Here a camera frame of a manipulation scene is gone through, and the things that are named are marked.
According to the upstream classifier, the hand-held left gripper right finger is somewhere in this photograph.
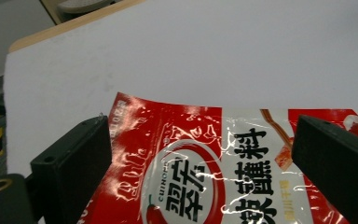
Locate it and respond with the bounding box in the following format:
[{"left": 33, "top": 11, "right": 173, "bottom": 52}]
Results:
[{"left": 291, "top": 114, "right": 358, "bottom": 224}]

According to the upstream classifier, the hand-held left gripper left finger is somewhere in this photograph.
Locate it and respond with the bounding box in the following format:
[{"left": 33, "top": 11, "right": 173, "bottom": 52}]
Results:
[{"left": 30, "top": 115, "right": 113, "bottom": 224}]

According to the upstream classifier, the red and white seasoning packet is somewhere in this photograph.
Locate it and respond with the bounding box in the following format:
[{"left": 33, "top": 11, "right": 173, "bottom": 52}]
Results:
[{"left": 76, "top": 91, "right": 358, "bottom": 224}]

